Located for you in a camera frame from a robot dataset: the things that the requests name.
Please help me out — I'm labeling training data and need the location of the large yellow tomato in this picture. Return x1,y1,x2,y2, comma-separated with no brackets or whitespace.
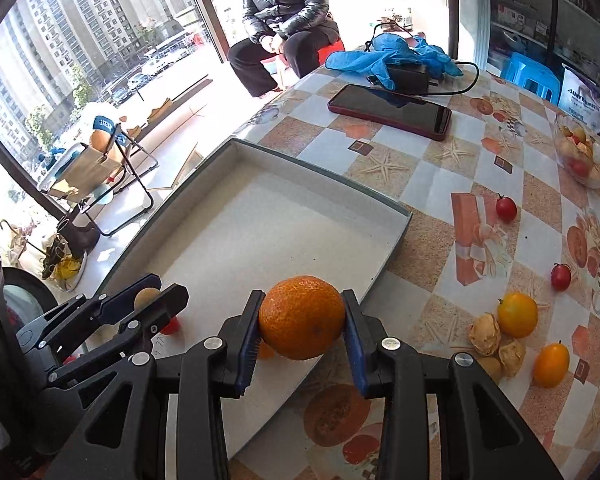
497,291,539,338

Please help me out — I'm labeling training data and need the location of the walnut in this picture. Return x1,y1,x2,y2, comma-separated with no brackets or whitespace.
468,312,502,357
497,338,527,378

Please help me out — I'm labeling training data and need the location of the blue plastic bag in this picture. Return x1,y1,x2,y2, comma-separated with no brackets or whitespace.
325,32,465,92

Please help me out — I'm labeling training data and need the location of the brown kiwi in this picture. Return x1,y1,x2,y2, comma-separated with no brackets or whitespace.
475,356,503,381
134,286,163,311

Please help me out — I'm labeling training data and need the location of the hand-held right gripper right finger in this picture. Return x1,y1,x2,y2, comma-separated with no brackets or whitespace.
341,289,565,480

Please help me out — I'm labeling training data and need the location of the glass door cabinet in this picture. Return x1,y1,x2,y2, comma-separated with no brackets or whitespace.
487,0,600,68

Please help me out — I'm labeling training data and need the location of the blue plastic stool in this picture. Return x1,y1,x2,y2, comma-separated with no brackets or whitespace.
502,52,563,101

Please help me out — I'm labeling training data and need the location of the black charger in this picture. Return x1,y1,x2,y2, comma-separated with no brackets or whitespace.
387,62,431,96

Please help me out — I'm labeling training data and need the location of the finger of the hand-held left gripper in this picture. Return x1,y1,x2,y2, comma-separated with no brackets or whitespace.
17,274,162,356
46,284,190,386

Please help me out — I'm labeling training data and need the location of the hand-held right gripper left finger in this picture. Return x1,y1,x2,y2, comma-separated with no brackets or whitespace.
45,289,267,480

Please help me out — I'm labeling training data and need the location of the orange mandarin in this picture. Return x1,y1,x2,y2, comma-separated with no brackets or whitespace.
256,275,347,362

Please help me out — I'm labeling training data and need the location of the white printed bag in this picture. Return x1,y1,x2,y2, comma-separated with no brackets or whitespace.
560,62,600,136

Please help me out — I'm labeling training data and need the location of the folding chair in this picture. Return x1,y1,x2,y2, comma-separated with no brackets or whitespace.
37,112,160,237

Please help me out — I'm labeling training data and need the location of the red stool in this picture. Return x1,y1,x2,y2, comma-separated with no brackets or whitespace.
260,42,346,91

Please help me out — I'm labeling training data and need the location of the grey shallow box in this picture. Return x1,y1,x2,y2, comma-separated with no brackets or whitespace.
99,138,413,461

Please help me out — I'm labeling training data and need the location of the small yellow tomato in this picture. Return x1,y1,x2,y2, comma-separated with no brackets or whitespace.
532,341,571,389

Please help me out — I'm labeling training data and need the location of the dark red smartphone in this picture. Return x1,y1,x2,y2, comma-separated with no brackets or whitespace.
327,83,452,142

